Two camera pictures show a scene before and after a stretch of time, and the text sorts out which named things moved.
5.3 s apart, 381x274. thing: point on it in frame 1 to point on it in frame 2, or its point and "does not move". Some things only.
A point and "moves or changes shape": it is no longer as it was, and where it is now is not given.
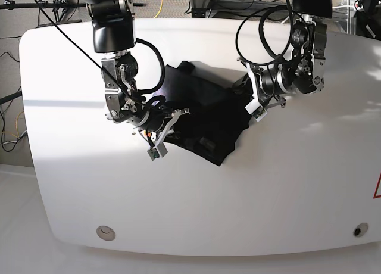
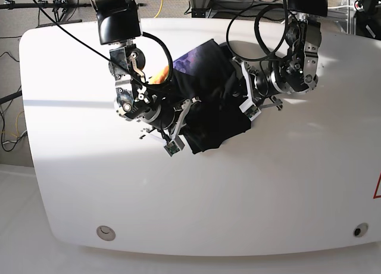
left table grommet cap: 105,233 does not move
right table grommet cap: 360,230 does not move
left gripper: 159,123 to 168,117
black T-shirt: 218,112 moves or changes shape
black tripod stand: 60,5 does not move
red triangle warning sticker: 377,193 does not move
